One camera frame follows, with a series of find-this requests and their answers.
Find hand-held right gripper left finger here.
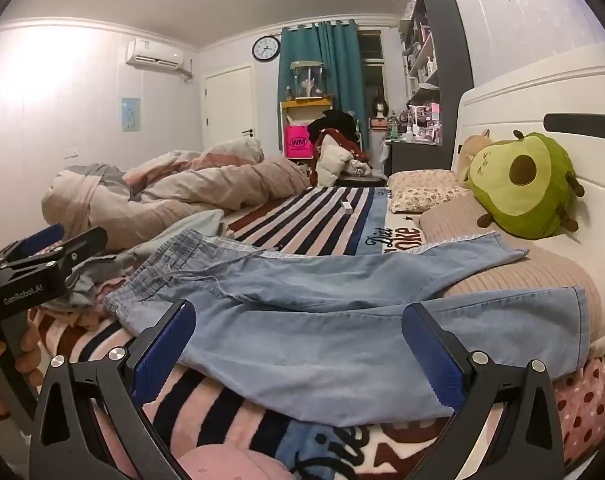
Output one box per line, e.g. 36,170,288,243
28,299,198,480

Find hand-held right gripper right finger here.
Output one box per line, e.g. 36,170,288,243
401,302,566,480

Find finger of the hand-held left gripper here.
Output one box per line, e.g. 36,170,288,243
0,223,66,262
0,226,109,282

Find light blue denim pants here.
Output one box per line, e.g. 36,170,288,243
104,229,591,421

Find person's left hand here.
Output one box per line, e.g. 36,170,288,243
0,317,44,421

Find pale blue-grey cloth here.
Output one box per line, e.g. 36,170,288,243
65,209,238,311

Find beige ribbed pillow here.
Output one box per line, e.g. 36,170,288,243
419,195,603,357

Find beige and grey duvet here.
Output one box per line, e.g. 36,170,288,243
41,137,311,253

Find pink polka dot pillow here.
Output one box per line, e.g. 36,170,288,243
553,355,605,467

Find floral pillow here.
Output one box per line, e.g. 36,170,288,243
387,170,471,215

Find black round stool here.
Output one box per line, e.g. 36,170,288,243
337,175,387,189

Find striped printed blanket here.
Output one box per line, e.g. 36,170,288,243
30,185,488,480

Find green avocado plush toy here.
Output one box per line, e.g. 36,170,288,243
467,131,586,240

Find dark desk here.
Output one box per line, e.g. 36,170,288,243
383,137,456,179

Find white door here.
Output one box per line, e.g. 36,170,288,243
202,64,258,153

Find white air conditioner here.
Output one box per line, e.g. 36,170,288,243
126,38,196,81

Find tan plush toy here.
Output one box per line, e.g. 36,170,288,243
455,130,494,183

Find white puffer jacket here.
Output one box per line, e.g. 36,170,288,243
315,145,354,188

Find pink bag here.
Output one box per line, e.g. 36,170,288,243
284,125,312,160

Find dark clothes pile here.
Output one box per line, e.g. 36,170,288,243
307,108,371,162

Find yellow shelf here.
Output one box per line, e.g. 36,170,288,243
280,100,334,159

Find glass display tank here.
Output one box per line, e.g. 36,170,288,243
290,61,328,101

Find window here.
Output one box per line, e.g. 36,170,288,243
357,30,386,126

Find white bed headboard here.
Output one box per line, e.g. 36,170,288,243
451,42,605,343

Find teal curtain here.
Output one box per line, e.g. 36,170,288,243
276,20,368,153

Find grey bookshelf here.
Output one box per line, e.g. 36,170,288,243
397,0,476,107

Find light blue wall poster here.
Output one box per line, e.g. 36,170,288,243
122,97,141,134

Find round wall clock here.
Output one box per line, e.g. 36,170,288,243
252,35,281,62

